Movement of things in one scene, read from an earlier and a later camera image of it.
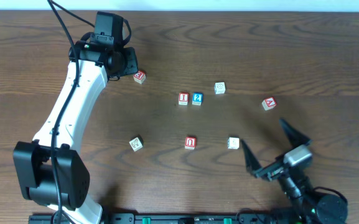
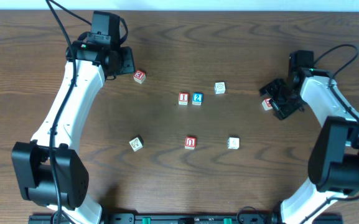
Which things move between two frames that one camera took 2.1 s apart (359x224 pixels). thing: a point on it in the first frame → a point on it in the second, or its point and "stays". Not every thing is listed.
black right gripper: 272,169 → 279,98
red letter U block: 190,142 stays
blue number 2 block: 197,98 stays
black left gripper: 129,62 stays
